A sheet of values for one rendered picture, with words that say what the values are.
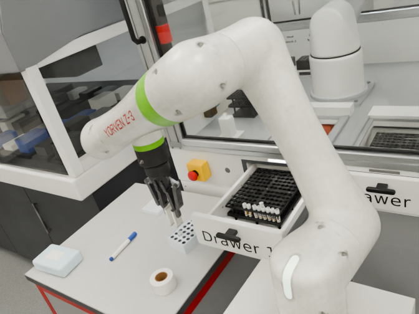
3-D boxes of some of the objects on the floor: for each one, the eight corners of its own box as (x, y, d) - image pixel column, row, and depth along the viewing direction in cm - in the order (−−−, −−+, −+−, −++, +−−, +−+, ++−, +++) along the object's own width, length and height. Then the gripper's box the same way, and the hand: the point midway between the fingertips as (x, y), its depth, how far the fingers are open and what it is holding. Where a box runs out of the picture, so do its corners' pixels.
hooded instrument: (141, 330, 196) (-43, -63, 116) (-29, 248, 303) (-187, 14, 222) (250, 195, 279) (187, -91, 198) (87, 168, 385) (2, -24, 304)
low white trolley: (221, 481, 133) (156, 337, 98) (101, 400, 168) (24, 274, 134) (288, 341, 172) (259, 204, 138) (180, 299, 208) (135, 182, 173)
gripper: (182, 156, 113) (201, 221, 123) (144, 152, 121) (166, 213, 132) (166, 170, 107) (188, 236, 118) (128, 165, 116) (151, 227, 127)
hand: (173, 215), depth 123 cm, fingers closed
